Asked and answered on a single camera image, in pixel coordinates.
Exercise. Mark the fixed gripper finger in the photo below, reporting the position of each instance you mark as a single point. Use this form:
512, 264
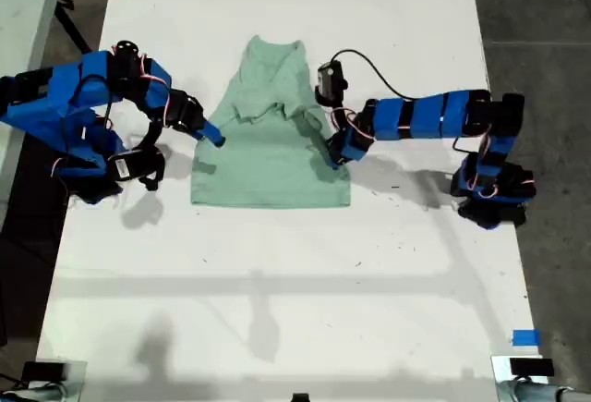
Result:
213, 131
333, 162

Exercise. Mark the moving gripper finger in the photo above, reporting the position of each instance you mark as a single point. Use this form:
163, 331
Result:
208, 138
341, 162

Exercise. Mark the pale green T-shirt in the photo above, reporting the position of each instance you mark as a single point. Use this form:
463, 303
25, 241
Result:
268, 175

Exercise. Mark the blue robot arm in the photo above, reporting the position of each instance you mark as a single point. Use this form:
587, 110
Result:
415, 115
55, 97

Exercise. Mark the black stand leg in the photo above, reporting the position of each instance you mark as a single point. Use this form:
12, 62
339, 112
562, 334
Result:
75, 31

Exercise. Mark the pale side table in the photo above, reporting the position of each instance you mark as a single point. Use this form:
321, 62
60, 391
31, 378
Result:
23, 14

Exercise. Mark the small black clamp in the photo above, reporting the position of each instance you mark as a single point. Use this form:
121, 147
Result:
300, 398

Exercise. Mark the blue tape strip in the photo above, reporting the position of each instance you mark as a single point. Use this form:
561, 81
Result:
525, 337

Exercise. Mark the shiny metal plate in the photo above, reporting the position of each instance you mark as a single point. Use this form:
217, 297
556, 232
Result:
76, 374
499, 367

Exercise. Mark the small black box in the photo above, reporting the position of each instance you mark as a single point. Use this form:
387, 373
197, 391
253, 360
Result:
44, 371
531, 367

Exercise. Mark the grey metal tube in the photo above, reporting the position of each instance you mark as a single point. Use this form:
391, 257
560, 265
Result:
535, 393
46, 395

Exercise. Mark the camera black stalk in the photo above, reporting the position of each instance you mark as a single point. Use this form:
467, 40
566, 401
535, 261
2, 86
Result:
152, 136

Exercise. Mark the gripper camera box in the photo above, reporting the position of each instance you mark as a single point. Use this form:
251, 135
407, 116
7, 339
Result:
330, 81
127, 166

